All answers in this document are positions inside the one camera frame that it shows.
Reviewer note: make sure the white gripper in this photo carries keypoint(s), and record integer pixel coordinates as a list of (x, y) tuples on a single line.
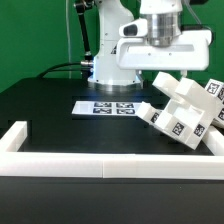
[(187, 51)]

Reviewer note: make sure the white chair back piece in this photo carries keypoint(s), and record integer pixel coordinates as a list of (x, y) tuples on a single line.
[(188, 90)]

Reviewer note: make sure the white chair seat piece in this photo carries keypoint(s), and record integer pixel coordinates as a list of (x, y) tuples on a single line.
[(196, 120)]

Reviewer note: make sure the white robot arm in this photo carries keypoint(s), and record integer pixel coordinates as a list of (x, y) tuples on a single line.
[(155, 41)]

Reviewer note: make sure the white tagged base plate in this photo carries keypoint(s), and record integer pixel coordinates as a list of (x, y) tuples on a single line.
[(105, 108)]

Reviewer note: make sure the white U-shaped fence frame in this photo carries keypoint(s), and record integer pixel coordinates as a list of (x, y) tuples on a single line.
[(13, 162)]

